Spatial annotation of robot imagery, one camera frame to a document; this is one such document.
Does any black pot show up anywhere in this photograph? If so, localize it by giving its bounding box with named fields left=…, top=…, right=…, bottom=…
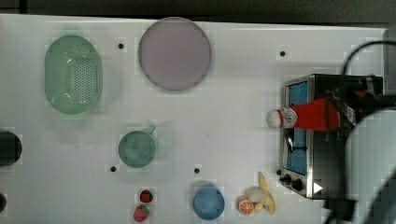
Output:
left=0, top=132, right=22, bottom=167

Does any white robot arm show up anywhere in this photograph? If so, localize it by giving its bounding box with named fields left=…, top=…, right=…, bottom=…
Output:
left=323, top=77, right=395, bottom=224

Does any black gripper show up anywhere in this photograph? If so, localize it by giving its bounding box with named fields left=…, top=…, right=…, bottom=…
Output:
left=325, top=76, right=396, bottom=140

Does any toy strawberry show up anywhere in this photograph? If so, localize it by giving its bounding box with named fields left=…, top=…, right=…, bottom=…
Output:
left=139, top=189, right=153, bottom=203
left=133, top=204, right=149, bottom=222

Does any toy orange half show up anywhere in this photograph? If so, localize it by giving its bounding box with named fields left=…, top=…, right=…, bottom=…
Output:
left=238, top=199, right=254, bottom=216

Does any green oval colander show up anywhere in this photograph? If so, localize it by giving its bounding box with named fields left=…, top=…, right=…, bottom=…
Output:
left=44, top=35, right=103, bottom=115

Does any blue cup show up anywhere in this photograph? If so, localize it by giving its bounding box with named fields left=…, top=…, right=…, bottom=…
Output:
left=192, top=186, right=225, bottom=220

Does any purple round plate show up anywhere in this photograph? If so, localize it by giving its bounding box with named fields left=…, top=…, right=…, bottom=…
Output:
left=138, top=17, right=211, bottom=91

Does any silver toaster oven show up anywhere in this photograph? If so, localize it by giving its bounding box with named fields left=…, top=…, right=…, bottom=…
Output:
left=277, top=74, right=383, bottom=200

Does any lower toy strawberry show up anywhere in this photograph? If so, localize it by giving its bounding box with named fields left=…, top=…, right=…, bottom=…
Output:
left=133, top=204, right=149, bottom=222

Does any upper toy strawberry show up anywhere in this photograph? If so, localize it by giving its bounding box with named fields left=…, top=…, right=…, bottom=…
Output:
left=139, top=189, right=153, bottom=203

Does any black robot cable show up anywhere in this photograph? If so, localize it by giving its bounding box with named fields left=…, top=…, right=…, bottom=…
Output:
left=342, top=40, right=396, bottom=76

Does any green mug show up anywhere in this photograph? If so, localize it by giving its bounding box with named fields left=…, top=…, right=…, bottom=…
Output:
left=118, top=126, right=157, bottom=168

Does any toy peeled banana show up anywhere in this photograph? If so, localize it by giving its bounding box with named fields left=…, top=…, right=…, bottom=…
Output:
left=247, top=172, right=276, bottom=215

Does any red ketchup bottle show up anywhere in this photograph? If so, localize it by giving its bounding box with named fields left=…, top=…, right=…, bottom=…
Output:
left=266, top=97, right=326, bottom=133

